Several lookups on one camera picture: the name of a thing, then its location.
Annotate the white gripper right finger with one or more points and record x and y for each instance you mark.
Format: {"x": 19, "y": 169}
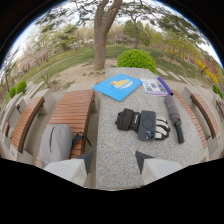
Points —
{"x": 156, "y": 168}

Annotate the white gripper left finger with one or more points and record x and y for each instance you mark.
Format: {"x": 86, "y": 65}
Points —
{"x": 68, "y": 169}

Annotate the grey backpack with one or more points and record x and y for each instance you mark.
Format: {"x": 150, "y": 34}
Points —
{"x": 57, "y": 143}

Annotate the stone table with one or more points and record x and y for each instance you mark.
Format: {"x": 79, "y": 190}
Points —
{"x": 143, "y": 140}

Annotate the black and white striped glove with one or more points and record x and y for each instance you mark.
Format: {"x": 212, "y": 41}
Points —
{"x": 162, "y": 128}

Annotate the dark blue smartphone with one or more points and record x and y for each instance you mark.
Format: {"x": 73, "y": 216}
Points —
{"x": 147, "y": 125}

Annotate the wooden slat bench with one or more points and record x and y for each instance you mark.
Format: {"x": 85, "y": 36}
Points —
{"x": 205, "y": 112}
{"x": 72, "y": 116}
{"x": 191, "y": 116}
{"x": 25, "y": 122}

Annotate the grey folded umbrella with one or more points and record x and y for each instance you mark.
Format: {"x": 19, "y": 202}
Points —
{"x": 174, "y": 117}

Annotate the black pouch bag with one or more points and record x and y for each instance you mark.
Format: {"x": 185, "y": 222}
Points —
{"x": 127, "y": 119}

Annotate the printed brochure with purple edge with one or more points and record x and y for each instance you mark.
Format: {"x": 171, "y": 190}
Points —
{"x": 154, "y": 86}

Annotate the blue mat with duck print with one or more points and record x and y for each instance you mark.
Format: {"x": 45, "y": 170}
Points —
{"x": 117, "y": 86}

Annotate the small round green shrub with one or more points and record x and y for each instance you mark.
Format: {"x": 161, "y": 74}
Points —
{"x": 12, "y": 92}
{"x": 21, "y": 86}

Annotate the round green bush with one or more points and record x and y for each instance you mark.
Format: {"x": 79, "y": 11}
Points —
{"x": 136, "y": 60}

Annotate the large tree trunk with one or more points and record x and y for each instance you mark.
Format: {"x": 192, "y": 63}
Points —
{"x": 102, "y": 33}

